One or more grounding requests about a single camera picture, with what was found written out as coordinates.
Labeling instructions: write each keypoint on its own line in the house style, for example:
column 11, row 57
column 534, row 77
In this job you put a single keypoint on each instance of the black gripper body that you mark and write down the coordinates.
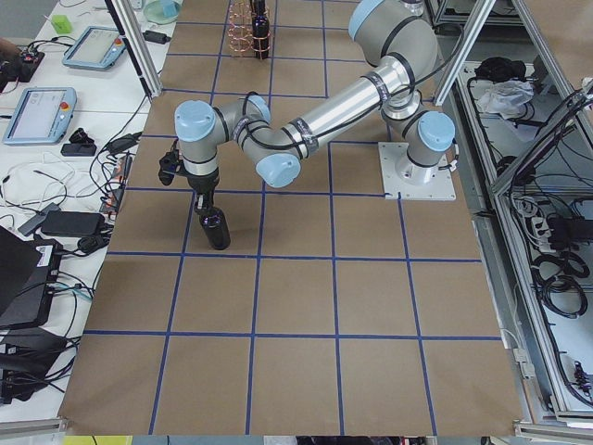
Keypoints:
column 203, row 184

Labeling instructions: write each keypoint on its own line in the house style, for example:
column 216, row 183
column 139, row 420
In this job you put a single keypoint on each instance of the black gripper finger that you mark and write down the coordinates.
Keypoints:
column 201, row 202

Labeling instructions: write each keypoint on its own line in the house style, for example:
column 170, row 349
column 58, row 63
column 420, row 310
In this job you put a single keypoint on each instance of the dark wine bottle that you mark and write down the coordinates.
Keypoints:
column 214, row 225

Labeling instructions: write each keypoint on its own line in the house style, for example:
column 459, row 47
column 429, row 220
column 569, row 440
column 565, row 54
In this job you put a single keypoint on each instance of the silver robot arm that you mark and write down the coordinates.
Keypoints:
column 402, row 50

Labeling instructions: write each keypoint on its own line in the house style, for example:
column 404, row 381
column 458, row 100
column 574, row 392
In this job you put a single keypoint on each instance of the dark bottle in basket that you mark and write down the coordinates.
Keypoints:
column 260, row 29

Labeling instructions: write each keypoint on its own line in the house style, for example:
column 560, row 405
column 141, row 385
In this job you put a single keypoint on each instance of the black phone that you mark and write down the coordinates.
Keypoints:
column 72, row 223

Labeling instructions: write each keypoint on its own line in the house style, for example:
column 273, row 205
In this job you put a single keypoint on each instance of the black power adapter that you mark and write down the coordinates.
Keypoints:
column 156, row 37

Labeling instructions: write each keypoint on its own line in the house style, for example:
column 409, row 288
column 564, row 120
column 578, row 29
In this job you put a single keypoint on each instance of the blue teach pendant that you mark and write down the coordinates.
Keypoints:
column 98, row 48
column 41, row 117

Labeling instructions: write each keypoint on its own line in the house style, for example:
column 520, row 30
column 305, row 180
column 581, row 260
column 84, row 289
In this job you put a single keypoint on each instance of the green glass plate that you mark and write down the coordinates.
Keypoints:
column 153, row 13

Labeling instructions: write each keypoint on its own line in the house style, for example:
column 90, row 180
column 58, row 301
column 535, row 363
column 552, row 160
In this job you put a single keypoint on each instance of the blue foam cube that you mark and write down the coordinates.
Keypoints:
column 169, row 8

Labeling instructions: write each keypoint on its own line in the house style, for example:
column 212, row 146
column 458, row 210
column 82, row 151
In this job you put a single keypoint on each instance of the black laptop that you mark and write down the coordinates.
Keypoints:
column 28, row 269

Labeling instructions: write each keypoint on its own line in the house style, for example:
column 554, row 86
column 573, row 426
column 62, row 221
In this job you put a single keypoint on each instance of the green block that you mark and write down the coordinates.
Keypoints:
column 61, row 24

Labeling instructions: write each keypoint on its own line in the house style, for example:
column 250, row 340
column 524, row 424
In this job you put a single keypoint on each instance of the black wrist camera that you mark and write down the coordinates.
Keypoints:
column 169, row 166

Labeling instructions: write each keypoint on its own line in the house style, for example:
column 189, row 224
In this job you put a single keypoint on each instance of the aluminium frame post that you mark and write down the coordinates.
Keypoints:
column 130, row 32

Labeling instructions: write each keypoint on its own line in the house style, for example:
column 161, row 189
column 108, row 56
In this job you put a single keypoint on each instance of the copper wire wine basket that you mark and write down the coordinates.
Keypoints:
column 240, row 28

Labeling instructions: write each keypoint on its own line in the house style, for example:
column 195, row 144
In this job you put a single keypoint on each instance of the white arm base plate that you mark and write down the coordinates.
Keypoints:
column 404, row 180

